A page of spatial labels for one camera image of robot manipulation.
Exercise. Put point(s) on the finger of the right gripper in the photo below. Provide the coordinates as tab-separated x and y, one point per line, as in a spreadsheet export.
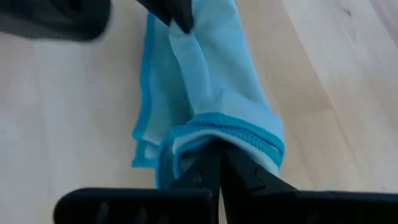
183	15
158	9

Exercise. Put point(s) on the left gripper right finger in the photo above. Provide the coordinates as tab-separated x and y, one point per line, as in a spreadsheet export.
295	208

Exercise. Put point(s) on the blue microfiber towel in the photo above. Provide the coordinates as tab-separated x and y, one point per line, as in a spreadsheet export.
211	77

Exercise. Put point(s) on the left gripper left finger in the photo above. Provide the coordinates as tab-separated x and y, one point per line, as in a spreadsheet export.
140	207

